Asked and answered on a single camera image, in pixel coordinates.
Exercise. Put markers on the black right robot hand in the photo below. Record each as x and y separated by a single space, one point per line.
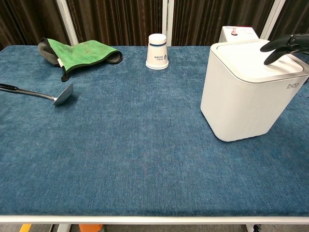
287 43

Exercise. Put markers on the white lidded trash bin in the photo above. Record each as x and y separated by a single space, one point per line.
241 96

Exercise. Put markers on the white box with red mark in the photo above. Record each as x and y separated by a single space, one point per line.
237 33

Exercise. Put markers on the white paper cup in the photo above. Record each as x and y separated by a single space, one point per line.
157 56

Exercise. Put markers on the brown curtain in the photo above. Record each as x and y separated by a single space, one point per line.
116 21

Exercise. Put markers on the blue tablecloth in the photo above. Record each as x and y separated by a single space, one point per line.
135 149

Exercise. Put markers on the black caster wheel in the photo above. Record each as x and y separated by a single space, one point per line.
257 228

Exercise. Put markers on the green cloth with black trim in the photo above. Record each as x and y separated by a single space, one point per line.
79 53

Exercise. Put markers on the orange object under table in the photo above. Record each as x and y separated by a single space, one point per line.
90 228

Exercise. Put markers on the white table leg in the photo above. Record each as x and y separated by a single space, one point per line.
64 228

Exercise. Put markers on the white slanted frame post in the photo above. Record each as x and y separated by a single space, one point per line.
67 21
272 19

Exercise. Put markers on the white upright frame post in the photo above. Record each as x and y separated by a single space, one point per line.
167 19

